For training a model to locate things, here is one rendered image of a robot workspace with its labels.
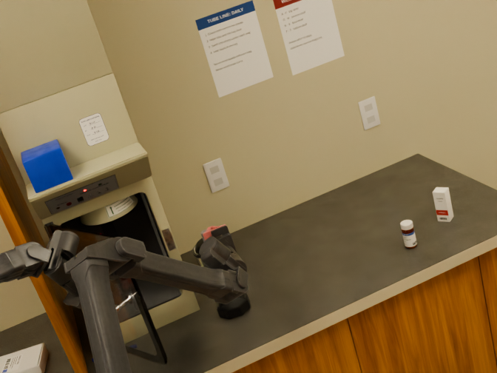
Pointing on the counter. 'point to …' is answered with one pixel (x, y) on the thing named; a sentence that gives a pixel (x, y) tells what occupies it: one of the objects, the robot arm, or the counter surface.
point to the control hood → (136, 161)
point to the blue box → (46, 166)
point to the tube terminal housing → (85, 103)
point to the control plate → (82, 194)
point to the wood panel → (56, 295)
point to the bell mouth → (109, 212)
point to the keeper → (168, 239)
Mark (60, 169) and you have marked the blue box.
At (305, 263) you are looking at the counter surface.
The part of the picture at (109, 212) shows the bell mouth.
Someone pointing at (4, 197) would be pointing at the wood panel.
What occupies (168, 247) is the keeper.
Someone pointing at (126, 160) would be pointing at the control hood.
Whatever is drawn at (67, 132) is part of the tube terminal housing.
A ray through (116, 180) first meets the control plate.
